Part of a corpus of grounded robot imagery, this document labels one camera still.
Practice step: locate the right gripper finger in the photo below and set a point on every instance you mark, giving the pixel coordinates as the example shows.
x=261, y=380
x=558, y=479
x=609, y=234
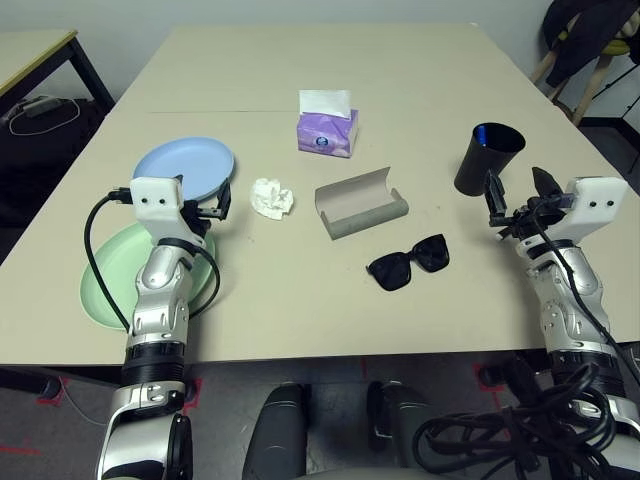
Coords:
x=545, y=185
x=495, y=195

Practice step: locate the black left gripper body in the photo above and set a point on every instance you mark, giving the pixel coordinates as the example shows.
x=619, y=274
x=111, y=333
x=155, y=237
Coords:
x=200, y=217

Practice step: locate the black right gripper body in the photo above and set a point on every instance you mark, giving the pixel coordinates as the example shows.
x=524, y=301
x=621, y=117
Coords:
x=525, y=217

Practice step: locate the white tissue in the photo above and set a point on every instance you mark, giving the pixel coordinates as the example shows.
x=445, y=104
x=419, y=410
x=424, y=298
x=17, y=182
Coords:
x=270, y=197

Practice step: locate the green plastic plate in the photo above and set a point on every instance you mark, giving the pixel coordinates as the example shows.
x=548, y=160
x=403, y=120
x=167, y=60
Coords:
x=110, y=280

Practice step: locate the black sunglasses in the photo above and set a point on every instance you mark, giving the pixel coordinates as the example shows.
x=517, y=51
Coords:
x=395, y=272

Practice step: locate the grey glasses case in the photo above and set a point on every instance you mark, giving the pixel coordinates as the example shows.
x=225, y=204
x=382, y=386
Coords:
x=360, y=220

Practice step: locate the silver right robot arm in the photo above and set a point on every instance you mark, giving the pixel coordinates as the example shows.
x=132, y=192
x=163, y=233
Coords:
x=565, y=280

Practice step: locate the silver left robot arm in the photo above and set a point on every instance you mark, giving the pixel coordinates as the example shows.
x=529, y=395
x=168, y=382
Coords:
x=155, y=280

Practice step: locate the blue plastic plate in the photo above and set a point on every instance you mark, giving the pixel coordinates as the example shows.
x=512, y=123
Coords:
x=190, y=160

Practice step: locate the black plastic cup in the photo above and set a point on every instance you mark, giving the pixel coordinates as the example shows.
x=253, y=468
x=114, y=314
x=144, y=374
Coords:
x=475, y=170

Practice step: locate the blue marker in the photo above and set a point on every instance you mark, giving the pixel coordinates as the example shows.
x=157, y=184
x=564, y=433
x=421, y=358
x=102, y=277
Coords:
x=481, y=135

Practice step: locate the wooden stool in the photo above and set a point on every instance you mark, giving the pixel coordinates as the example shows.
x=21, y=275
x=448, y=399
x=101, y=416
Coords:
x=592, y=80

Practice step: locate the purple tissue pack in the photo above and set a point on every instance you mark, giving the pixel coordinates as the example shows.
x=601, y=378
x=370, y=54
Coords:
x=325, y=135

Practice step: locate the black jacket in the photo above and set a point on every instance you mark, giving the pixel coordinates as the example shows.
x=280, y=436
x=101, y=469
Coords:
x=580, y=35

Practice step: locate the grey power adapter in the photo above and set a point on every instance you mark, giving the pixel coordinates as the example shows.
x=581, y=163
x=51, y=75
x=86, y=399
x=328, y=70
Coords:
x=40, y=106

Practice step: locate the yellow green cushion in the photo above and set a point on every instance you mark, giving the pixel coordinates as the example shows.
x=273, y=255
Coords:
x=617, y=46

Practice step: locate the black table foot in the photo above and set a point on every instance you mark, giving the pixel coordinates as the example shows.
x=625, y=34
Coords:
x=50, y=388
x=490, y=375

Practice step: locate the beige side table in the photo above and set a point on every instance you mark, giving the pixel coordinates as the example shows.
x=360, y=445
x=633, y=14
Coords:
x=25, y=55

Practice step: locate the robot left leg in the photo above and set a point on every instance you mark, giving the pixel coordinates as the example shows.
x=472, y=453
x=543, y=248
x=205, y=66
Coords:
x=277, y=430

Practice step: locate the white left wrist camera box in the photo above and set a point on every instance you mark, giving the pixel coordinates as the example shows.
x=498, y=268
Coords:
x=155, y=200

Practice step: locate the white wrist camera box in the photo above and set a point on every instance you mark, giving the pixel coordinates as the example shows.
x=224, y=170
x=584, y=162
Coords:
x=595, y=200
x=155, y=200

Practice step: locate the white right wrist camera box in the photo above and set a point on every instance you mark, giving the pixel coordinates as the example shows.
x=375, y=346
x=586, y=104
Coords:
x=595, y=200

